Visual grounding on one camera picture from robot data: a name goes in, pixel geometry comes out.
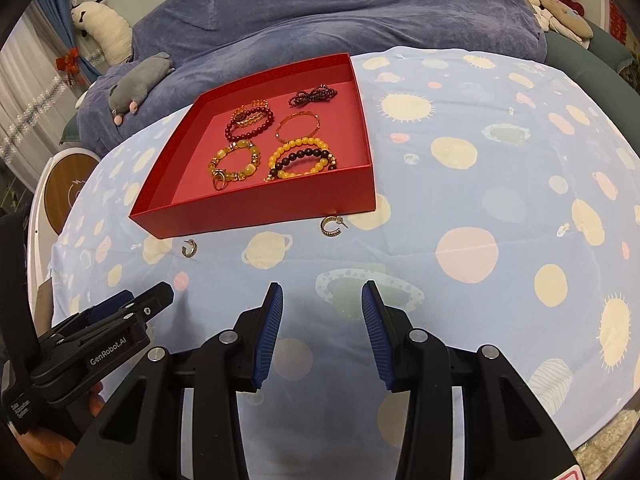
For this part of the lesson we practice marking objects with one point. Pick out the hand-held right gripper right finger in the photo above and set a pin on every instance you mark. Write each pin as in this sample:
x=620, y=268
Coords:
x=377, y=340

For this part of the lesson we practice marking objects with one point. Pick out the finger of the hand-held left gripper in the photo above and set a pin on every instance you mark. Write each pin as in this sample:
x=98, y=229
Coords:
x=112, y=305
x=150, y=305

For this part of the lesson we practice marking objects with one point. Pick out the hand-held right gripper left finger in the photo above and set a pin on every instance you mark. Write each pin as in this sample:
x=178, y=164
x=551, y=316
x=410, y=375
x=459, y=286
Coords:
x=267, y=340

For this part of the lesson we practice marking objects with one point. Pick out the gold hoop earring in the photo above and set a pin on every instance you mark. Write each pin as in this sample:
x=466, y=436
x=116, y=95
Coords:
x=191, y=250
x=326, y=230

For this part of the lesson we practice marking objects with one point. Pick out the red cardboard box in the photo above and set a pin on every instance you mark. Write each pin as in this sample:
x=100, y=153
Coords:
x=250, y=215

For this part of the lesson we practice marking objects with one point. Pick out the thin gold bangle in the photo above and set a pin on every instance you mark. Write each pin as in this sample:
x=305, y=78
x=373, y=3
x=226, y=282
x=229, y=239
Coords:
x=317, y=122

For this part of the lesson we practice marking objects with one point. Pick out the person's left hand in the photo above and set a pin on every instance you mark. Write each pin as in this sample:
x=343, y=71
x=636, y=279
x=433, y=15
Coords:
x=96, y=402

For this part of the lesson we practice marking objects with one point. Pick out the brown board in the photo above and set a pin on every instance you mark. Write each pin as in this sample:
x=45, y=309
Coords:
x=45, y=305

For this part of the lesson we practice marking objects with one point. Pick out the light blue planet-print sheet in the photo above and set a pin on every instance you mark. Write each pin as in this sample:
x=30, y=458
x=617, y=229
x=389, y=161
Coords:
x=475, y=185

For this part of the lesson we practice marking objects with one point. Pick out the grey mouse plush toy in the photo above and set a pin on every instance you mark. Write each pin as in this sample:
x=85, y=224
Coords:
x=140, y=80

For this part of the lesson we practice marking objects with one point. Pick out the white curtain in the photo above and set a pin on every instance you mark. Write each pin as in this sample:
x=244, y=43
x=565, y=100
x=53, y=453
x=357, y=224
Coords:
x=25, y=95

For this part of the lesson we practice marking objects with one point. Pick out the red ribbon bow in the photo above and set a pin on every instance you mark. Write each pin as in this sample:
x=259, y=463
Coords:
x=67, y=62

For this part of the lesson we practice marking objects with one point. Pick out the beige fluffy rug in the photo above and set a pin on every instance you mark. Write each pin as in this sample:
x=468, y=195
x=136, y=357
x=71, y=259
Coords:
x=617, y=440

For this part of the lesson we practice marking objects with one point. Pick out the white plush toy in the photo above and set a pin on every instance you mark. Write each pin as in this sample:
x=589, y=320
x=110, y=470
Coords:
x=112, y=30

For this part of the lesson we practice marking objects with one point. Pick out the blue-grey blanket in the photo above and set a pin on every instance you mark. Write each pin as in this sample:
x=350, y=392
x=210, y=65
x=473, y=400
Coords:
x=350, y=10

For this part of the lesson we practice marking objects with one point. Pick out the green padded headboard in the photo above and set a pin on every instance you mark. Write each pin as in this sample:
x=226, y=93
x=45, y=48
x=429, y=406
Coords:
x=590, y=55

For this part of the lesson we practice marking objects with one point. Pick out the beige plush toy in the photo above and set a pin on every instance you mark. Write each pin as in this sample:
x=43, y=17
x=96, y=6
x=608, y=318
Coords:
x=565, y=20

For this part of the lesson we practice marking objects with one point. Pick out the red wall hanging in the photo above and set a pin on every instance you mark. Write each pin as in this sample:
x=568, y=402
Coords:
x=617, y=22

